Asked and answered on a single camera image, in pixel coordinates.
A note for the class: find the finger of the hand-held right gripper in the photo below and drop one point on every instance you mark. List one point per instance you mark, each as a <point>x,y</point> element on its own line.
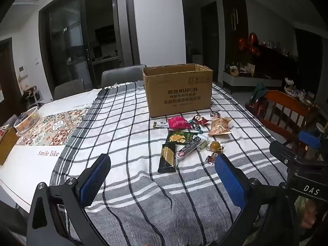
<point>281,151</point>
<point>308,138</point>

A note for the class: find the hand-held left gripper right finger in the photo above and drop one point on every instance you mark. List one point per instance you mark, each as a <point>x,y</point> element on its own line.
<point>230,182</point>

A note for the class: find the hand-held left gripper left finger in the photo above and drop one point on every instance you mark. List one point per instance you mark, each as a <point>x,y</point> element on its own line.
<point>93,182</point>

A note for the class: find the red foil candy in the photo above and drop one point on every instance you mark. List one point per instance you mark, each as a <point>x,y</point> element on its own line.
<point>212,158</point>

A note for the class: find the golden candy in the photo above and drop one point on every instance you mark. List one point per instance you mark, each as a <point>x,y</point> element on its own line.
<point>214,146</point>

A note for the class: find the pale green candy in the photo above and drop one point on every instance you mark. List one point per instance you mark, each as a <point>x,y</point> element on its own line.
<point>203,143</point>

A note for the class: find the dark bar packet pink label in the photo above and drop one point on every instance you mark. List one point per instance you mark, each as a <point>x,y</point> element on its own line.
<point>188,148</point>

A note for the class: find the beige orange snack packet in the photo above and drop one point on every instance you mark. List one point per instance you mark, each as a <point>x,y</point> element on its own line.
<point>219,126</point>

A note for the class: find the blue foil candy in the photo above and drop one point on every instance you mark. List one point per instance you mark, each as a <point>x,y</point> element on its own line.
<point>196,126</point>

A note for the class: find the black gold long packet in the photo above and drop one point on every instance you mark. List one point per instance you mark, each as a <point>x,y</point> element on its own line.
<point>166,158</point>

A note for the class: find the green chips packet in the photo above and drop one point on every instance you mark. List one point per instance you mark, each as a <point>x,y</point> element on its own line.
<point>179,137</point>

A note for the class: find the silver foil candy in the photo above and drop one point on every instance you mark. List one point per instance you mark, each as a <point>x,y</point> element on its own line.
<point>214,115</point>

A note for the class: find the red round snack packet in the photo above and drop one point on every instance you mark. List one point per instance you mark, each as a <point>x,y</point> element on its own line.
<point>199,119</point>

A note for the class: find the pink snack packet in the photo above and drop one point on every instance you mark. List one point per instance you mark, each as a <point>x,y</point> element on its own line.
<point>178,122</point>

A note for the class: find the small black white packet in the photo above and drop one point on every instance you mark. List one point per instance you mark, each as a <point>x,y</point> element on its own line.
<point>161,124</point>

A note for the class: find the brown cardboard box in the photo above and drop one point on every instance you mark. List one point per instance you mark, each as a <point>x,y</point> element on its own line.
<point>176,94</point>

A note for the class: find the person's right hand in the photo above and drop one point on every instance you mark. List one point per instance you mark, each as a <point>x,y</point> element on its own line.
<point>307,220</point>

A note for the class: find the wooden slat chair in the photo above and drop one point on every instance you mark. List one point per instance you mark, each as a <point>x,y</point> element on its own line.
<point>281,102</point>

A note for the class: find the grey plaid tablecloth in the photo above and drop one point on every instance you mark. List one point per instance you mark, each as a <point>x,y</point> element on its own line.
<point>128,133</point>

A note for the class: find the green cloth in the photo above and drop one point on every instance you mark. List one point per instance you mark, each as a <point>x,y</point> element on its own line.
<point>260,89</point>

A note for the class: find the patterned tile table runner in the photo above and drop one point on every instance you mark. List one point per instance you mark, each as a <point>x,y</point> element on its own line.
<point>56,128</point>

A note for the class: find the white printed table cover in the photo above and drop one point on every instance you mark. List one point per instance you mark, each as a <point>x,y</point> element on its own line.
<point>23,169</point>

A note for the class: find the white low cabinet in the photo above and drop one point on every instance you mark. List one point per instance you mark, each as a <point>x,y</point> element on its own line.
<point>256,82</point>

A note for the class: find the dark sideboard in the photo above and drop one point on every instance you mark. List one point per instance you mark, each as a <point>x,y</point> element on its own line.
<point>271,61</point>

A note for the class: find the woven basket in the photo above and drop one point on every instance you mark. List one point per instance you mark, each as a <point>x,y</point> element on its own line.
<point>234,71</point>

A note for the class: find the yellow wooden box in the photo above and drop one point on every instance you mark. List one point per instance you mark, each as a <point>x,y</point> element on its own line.
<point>7,146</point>

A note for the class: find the narrow grey dining chair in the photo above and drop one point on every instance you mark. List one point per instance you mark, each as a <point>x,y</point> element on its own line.
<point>69,88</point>

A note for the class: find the white shoe rack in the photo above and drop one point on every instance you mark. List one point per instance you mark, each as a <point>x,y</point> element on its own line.
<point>32,96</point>

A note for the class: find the wide grey dining chair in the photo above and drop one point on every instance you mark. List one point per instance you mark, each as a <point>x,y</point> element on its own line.
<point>120,75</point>

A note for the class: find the red foil balloon cluster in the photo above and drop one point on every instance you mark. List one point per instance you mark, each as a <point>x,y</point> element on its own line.
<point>252,43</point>

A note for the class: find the dark interior door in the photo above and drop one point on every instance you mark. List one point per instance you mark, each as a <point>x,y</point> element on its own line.
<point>210,43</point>

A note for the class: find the dark wooden entrance door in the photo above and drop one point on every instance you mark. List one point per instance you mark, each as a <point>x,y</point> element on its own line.
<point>7,76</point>

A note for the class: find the glass sliding door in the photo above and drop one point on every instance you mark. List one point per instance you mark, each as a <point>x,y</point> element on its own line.
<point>64,43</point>

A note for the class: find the silver refrigerator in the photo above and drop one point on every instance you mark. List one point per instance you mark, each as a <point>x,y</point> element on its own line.
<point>123,30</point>

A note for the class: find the white wall intercom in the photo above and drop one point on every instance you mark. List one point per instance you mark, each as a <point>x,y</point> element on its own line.
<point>21,71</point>

